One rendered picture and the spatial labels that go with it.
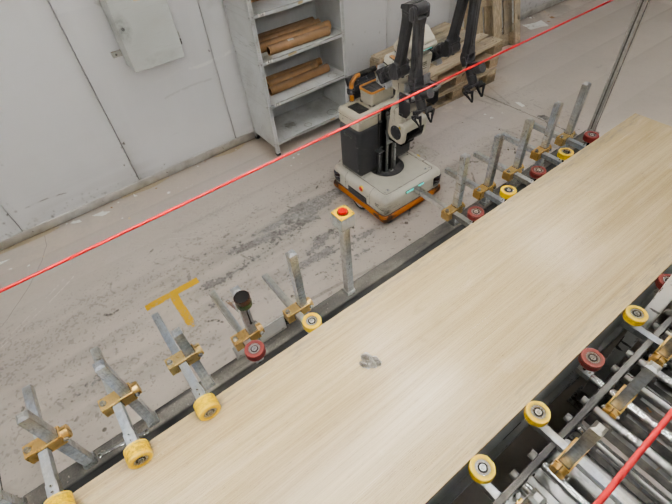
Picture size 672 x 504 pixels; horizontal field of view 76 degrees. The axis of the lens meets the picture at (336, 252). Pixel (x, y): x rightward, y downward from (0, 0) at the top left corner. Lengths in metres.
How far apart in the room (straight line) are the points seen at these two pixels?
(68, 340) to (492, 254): 2.73
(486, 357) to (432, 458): 0.43
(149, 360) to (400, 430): 1.90
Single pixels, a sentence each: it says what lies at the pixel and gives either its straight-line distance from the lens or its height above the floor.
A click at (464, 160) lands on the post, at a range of 2.19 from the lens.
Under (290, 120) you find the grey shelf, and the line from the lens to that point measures 4.56.
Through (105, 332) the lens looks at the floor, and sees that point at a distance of 3.33.
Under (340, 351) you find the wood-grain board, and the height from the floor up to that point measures 0.90.
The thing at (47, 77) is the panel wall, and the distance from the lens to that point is 3.90.
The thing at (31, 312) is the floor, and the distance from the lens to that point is 3.78.
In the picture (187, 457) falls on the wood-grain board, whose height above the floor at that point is 0.90.
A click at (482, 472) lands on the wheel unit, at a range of 1.57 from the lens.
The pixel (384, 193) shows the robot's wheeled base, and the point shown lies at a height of 0.28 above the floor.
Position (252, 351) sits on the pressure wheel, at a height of 0.90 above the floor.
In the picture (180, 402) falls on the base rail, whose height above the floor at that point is 0.70.
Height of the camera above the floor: 2.38
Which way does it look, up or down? 47 degrees down
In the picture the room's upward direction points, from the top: 6 degrees counter-clockwise
